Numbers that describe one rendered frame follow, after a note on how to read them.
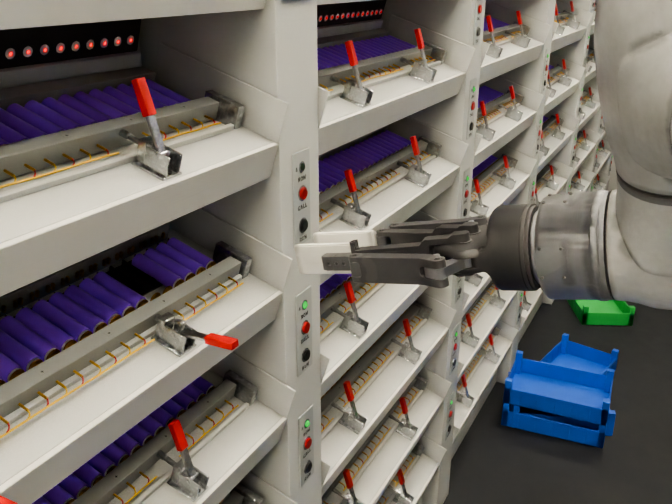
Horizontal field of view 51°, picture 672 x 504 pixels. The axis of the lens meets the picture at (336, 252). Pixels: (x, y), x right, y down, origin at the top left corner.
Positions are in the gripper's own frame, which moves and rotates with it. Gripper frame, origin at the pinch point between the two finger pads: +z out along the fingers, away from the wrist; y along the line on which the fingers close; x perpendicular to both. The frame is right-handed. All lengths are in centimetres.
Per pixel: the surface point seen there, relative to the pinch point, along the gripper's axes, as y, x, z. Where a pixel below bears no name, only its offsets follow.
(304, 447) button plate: -14.6, 34.8, 20.5
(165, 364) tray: 10.5, 8.2, 16.3
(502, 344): -146, 82, 33
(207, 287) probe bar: -1.7, 4.6, 19.4
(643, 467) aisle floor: -126, 109, -10
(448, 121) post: -81, -1, 17
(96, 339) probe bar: 15.0, 3.4, 19.8
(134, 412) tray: 15.8, 10.7, 16.5
